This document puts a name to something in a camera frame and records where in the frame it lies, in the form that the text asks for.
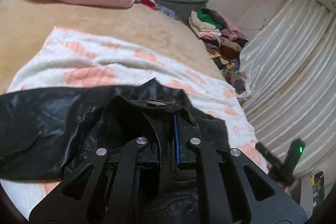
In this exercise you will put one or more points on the white blanket with pink pattern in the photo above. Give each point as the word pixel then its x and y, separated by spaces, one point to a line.
pixel 77 59

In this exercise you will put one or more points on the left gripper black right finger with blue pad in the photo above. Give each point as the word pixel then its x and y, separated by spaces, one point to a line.
pixel 230 187

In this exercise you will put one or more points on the black leather jacket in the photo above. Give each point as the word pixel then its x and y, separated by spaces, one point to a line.
pixel 46 133

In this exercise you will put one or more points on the pile of folded clothes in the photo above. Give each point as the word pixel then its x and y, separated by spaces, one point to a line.
pixel 223 42

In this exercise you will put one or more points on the red patterned cloth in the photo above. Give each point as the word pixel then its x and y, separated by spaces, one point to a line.
pixel 157 7

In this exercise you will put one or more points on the tan bed cover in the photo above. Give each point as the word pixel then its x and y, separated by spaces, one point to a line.
pixel 25 25

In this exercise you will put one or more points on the person's right hand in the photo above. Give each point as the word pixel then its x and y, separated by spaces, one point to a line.
pixel 280 184

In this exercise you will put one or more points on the white striped satin curtain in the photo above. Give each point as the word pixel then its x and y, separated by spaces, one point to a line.
pixel 290 79

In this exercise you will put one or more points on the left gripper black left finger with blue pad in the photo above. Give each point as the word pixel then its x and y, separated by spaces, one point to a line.
pixel 93 193

